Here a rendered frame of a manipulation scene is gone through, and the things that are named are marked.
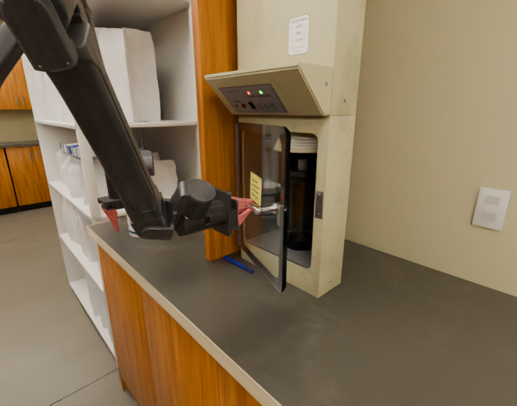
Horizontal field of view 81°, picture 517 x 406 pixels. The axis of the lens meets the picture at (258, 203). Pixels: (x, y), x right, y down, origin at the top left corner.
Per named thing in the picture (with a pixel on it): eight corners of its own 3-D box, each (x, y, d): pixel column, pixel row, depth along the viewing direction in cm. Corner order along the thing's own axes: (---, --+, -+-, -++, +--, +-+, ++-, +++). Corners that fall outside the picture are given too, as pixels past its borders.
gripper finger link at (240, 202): (262, 193, 72) (230, 201, 66) (262, 221, 74) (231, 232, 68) (243, 188, 76) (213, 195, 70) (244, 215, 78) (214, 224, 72)
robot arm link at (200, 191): (141, 204, 63) (140, 238, 58) (150, 165, 56) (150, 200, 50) (196, 209, 69) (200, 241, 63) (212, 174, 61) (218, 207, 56)
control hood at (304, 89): (237, 114, 89) (237, 78, 86) (331, 115, 67) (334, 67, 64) (204, 114, 82) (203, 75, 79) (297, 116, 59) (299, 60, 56)
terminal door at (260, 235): (241, 246, 100) (239, 122, 89) (284, 295, 74) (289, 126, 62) (239, 246, 100) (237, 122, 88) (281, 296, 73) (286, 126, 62)
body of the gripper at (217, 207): (234, 192, 66) (205, 198, 61) (235, 234, 69) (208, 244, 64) (217, 186, 70) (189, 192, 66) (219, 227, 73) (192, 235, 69)
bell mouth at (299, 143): (301, 144, 98) (302, 126, 96) (350, 149, 86) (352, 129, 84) (262, 149, 86) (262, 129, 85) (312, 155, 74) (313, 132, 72)
